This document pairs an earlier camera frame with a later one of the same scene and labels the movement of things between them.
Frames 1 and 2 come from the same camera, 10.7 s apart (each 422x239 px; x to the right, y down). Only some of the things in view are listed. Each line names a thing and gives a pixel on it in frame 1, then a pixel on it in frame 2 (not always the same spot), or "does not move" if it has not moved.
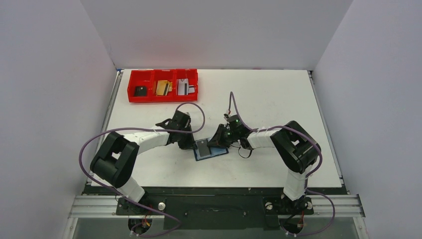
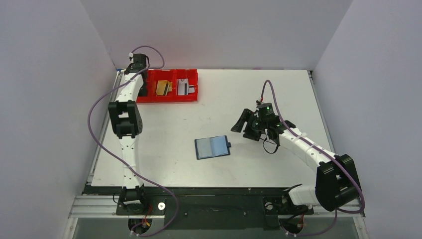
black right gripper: x=221 y=139 to x=250 y=124
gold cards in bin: x=163 y=87 does not move
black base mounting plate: x=215 y=207 does not move
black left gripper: x=190 y=144 to x=145 y=85
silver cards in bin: x=183 y=88 does not move
